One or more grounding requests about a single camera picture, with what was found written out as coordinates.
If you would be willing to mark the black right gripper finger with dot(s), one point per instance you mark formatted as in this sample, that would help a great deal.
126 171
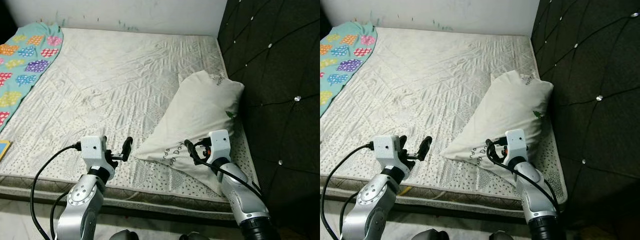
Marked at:
492 151
192 151

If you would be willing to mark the white printed pillow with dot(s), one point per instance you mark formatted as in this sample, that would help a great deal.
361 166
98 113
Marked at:
195 110
505 107

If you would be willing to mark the yellow-edged blue children's book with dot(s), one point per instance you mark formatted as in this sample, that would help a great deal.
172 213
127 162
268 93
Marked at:
4 149

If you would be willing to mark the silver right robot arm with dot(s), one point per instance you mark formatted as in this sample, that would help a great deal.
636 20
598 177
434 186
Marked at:
537 192
242 192

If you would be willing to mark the grey quilted mattress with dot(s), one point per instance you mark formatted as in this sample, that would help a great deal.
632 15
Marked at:
110 85
425 85

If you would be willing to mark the grey robot left leg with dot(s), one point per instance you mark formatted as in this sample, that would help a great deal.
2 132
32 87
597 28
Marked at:
124 235
427 235

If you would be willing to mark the grey robot leg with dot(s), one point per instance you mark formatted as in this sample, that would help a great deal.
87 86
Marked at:
124 235
427 235
501 235
192 236

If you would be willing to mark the grey robot right leg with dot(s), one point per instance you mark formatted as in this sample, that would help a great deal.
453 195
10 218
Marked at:
501 235
192 236

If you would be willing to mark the black tufted headboard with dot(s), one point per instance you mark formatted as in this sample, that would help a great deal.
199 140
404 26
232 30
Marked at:
280 100
595 100

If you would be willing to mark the teal blanket with colourful patches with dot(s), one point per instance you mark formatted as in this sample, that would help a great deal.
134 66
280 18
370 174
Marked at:
30 55
345 50

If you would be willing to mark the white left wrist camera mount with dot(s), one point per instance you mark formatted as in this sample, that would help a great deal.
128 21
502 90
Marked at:
385 150
92 150

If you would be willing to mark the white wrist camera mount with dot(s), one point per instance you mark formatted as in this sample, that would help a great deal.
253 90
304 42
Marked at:
92 150
385 150
517 144
220 145

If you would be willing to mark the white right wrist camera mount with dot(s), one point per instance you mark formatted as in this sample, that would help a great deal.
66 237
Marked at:
220 145
517 144

